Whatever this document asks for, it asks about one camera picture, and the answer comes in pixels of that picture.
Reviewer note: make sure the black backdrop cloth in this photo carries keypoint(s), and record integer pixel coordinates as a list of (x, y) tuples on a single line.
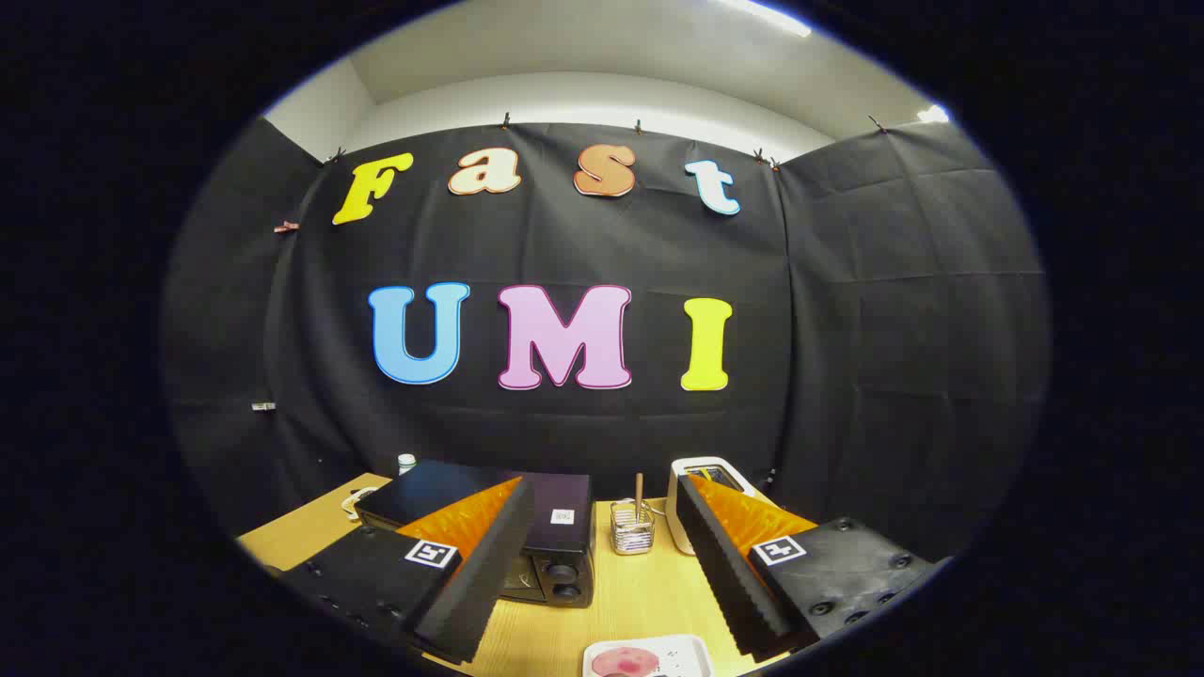
[(564, 244)]

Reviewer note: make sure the small white bottle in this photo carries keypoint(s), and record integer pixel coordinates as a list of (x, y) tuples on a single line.
[(406, 464)]

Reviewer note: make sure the long ceiling light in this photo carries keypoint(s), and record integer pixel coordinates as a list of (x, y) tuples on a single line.
[(767, 16)]

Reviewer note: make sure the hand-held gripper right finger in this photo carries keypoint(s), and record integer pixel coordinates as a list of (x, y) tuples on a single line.
[(724, 564)]

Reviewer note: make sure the black toaster oven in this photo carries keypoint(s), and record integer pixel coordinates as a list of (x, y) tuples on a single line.
[(419, 489)]

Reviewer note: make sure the small ceiling light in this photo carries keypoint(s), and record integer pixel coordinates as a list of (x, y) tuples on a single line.
[(933, 114)]

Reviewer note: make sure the white square plate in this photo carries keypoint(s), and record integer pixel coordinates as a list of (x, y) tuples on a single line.
[(691, 649)]

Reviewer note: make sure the white bread toaster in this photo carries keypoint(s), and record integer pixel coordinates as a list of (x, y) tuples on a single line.
[(678, 515)]

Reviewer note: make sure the wooden stick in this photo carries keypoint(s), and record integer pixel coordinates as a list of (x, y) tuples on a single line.
[(640, 491)]

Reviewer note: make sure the pink round food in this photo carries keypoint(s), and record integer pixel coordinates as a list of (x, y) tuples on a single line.
[(623, 662)]

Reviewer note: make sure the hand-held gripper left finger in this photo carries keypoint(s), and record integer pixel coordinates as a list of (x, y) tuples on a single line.
[(489, 555)]

